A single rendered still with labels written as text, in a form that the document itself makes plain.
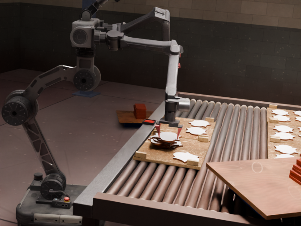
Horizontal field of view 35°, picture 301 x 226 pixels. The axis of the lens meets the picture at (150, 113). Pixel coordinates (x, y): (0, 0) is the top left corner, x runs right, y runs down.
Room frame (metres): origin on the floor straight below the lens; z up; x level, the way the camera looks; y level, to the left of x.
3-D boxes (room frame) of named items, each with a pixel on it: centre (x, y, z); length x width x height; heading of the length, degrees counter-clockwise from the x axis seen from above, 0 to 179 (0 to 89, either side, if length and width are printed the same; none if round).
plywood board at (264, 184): (1.83, -0.58, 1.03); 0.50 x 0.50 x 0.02; 20
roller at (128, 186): (2.74, -0.09, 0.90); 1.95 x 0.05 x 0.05; 168
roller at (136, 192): (2.73, -0.13, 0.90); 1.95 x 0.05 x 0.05; 168
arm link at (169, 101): (2.38, -0.11, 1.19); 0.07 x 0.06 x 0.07; 92
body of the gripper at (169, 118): (2.38, -0.10, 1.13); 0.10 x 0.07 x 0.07; 81
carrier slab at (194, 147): (2.43, -0.14, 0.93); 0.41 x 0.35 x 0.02; 167
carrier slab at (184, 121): (2.84, -0.22, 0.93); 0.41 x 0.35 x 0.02; 169
